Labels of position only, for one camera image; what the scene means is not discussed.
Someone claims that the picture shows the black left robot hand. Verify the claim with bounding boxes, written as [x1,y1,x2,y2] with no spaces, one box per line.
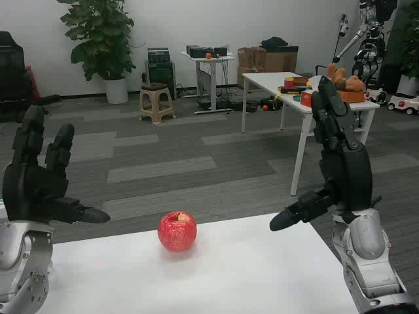
[1,104,111,225]

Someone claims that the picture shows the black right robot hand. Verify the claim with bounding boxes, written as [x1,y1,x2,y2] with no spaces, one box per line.
[269,75,374,232]

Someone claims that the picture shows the red apple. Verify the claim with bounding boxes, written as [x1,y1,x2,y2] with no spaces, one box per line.
[157,211,198,253]

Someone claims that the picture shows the orange basket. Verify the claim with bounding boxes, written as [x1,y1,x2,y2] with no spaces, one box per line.
[337,90,366,104]

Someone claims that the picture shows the white toy car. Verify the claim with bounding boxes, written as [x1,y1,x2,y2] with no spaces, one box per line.
[365,88,389,105]
[387,93,419,115]

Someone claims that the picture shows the red white tissue box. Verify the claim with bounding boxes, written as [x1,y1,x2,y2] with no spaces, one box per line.
[300,75,323,109]

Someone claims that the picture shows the brown plush bear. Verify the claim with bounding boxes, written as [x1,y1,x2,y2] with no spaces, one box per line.
[326,63,366,92]

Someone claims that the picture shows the red panel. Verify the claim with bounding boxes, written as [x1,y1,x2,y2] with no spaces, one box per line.
[24,65,41,99]

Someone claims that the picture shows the black yellow hand tool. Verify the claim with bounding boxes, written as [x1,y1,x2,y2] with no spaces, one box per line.
[278,85,302,96]

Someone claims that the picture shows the white plant pot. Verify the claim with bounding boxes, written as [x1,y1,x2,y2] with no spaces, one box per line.
[395,74,419,97]
[103,77,129,105]

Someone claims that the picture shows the black mesh office chair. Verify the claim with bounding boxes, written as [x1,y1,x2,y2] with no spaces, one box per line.
[0,31,62,124]

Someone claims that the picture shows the white folding table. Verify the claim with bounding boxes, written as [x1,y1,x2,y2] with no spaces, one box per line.
[241,71,381,197]

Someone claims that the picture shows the silver black humanoid robot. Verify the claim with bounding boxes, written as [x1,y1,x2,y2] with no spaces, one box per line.
[333,0,399,96]

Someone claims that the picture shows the large cardboard box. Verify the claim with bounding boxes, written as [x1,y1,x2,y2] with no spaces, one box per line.
[263,50,299,73]

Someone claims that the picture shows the low cardboard box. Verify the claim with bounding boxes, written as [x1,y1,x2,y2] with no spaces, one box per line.
[237,67,259,88]

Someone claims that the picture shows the dark green plant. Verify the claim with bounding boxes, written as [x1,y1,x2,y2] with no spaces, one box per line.
[397,0,419,79]

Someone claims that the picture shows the beige plastic stool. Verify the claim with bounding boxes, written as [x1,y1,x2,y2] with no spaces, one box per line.
[139,82,176,125]

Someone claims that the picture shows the black cloth bag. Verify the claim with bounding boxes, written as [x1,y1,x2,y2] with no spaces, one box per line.
[261,37,289,48]

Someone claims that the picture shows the tall open cardboard box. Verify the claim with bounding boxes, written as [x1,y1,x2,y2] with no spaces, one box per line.
[238,47,266,69]

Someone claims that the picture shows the large green leafy plant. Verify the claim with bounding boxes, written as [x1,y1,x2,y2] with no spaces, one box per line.
[56,0,137,82]

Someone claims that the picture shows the small white standing desk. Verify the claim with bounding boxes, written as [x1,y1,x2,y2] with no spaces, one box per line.
[178,50,236,115]

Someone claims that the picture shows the black green computer tower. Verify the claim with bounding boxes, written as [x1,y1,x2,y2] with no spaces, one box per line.
[145,61,177,101]

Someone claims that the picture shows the grey computer case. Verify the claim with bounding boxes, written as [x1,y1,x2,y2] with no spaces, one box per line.
[198,69,212,105]

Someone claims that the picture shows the black striped equipment case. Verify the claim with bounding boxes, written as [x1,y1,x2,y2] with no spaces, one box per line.
[147,47,170,63]

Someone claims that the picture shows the wide black electronics box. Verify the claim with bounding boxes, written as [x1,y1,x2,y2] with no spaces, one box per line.
[191,47,215,58]

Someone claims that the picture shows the black bag with yellow strap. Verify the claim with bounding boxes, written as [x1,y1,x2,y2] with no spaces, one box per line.
[260,95,284,111]

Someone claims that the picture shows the white camera on stand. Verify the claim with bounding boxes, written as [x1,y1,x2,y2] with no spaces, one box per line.
[333,13,350,60]

